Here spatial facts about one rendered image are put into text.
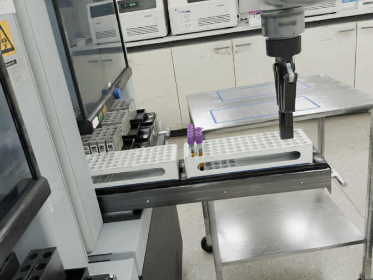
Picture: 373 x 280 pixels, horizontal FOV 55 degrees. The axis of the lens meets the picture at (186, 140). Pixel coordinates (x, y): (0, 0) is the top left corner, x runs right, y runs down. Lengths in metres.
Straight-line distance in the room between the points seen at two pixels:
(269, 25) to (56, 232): 0.57
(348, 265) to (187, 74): 2.00
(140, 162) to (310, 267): 1.15
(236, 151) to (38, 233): 0.46
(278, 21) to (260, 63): 2.42
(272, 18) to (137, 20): 2.41
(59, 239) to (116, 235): 0.22
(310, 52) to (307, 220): 1.95
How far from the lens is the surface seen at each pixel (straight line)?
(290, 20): 0.79
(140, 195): 0.87
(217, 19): 3.13
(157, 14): 3.11
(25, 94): 0.61
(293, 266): 1.82
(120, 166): 0.86
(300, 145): 0.86
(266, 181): 0.86
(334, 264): 1.85
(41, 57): 0.69
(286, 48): 0.80
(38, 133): 0.63
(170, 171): 0.85
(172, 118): 3.27
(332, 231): 1.57
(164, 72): 3.17
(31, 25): 0.69
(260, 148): 0.85
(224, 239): 1.52
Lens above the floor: 1.22
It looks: 22 degrees down
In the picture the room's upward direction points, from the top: 8 degrees counter-clockwise
